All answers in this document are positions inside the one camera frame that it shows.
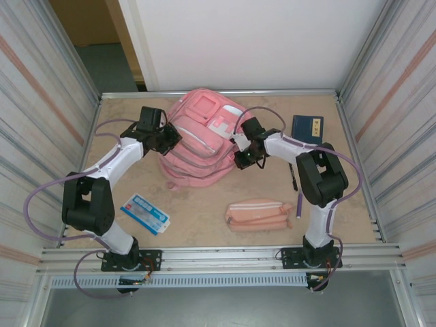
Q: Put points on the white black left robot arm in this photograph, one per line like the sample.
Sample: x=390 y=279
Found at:
x=105 y=167

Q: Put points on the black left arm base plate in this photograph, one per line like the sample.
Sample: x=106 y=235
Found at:
x=153 y=259

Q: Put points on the yellow plug connector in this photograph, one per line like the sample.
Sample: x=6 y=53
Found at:
x=318 y=277

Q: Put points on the thin aluminium table rail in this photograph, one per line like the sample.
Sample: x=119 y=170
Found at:
x=272 y=93

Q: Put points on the blue white packet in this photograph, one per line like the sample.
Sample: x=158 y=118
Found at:
x=144 y=213

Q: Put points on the aluminium frame post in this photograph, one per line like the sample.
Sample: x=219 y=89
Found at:
x=71 y=47
x=368 y=47

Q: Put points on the small green circuit board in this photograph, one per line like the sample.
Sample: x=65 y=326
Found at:
x=134 y=281

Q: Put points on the dark blue book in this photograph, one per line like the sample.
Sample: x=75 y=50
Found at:
x=306 y=127

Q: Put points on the brown wooden door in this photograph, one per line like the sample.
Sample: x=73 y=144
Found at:
x=85 y=20

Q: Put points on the peach zip pencil case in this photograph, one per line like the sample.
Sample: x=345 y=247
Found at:
x=255 y=218

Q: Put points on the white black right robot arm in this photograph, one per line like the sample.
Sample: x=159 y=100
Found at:
x=289 y=150

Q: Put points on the pink student backpack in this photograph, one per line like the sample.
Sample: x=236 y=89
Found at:
x=204 y=102

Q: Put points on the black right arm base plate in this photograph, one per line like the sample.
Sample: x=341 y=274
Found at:
x=289 y=257

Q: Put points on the wide aluminium mounting rail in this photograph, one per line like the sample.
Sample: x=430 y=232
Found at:
x=221 y=260

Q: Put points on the purple marker pen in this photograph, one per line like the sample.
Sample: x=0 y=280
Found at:
x=299 y=206

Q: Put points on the aluminium table side rail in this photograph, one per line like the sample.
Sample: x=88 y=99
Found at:
x=89 y=143
x=351 y=136

